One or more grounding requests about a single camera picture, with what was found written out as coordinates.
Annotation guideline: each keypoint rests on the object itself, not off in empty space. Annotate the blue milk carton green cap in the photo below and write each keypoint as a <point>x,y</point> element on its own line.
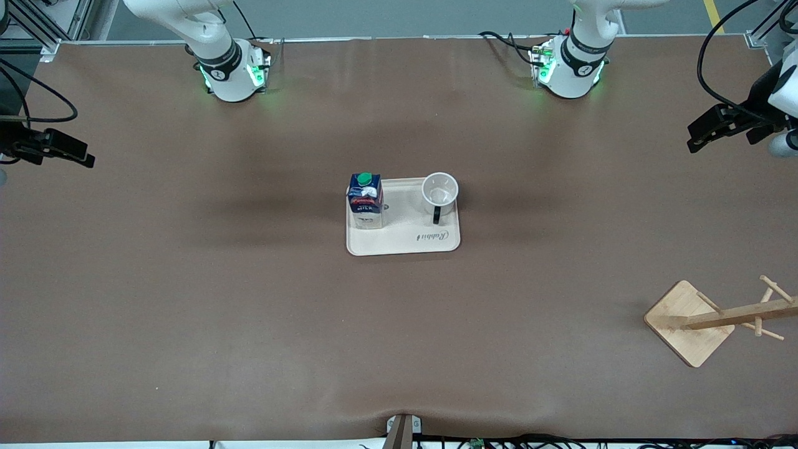
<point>366,212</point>

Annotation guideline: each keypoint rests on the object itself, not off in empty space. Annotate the wooden cup rack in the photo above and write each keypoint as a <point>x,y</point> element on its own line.
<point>686,324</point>

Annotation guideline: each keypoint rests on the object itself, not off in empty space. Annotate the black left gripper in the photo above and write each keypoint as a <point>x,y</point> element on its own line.
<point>756,100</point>

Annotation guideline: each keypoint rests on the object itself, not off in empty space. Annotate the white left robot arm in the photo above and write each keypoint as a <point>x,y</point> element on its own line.
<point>573,75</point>

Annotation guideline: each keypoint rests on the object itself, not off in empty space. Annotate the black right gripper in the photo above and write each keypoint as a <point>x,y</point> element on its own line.
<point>9,138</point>

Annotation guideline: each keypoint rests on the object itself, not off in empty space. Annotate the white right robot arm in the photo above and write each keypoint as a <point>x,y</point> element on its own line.
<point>224,75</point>

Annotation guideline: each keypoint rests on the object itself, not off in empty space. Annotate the cream rectangular tray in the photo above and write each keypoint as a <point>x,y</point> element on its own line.
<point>411,240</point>

